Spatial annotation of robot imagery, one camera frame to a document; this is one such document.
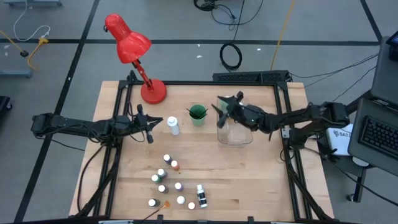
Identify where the orange-yellow extension cable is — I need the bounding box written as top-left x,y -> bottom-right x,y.
0,30 -> 50,70

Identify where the red desk lamp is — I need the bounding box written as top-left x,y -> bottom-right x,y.
104,12 -> 168,105

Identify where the green plastic cup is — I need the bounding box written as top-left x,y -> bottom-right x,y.
188,104 -> 208,128

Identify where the tangled black floor cable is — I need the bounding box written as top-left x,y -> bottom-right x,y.
193,0 -> 265,27

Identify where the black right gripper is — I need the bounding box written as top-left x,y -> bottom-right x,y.
211,91 -> 271,133

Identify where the monitor with blue screen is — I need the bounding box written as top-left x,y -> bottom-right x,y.
386,30 -> 398,62

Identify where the clear plastic bin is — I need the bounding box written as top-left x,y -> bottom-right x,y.
216,95 -> 253,146

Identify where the black keyboard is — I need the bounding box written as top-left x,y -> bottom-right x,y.
359,115 -> 398,160

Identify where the dark computer workstation cart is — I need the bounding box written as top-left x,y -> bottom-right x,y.
329,35 -> 398,203

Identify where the black aluminium table frame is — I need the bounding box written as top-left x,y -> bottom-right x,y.
74,70 -> 335,224

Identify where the grey cart base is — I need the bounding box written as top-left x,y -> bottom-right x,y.
3,0 -> 62,7
0,68 -> 32,78

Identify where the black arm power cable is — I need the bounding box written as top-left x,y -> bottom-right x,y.
76,144 -> 106,216

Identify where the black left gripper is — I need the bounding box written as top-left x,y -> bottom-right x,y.
126,104 -> 164,144

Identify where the large white paint bottle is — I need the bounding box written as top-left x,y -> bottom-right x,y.
167,116 -> 181,136

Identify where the black power strip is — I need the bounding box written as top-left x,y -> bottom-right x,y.
212,70 -> 292,85

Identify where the white floor cable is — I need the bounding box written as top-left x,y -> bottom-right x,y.
12,0 -> 52,42

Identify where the white printed box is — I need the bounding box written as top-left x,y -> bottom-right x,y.
325,123 -> 354,157

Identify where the yellow hanging cable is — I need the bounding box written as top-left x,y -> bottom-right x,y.
269,0 -> 296,72

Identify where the black caster foot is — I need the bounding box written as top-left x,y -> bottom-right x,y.
0,95 -> 13,113

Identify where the coiled black floor cable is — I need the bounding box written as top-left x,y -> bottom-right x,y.
219,0 -> 246,72

